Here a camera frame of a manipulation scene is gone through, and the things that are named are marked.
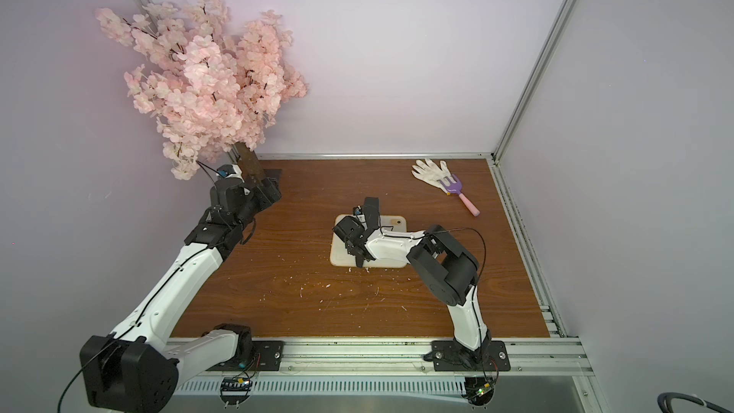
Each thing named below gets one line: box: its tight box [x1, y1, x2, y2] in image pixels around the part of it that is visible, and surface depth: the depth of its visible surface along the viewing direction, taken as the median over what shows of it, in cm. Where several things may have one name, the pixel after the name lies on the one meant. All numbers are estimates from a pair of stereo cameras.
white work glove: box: [410, 158, 456, 196], surface depth 116 cm
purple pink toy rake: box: [436, 173, 481, 218], surface depth 111 cm
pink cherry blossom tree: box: [95, 0, 308, 181], surface depth 76 cm
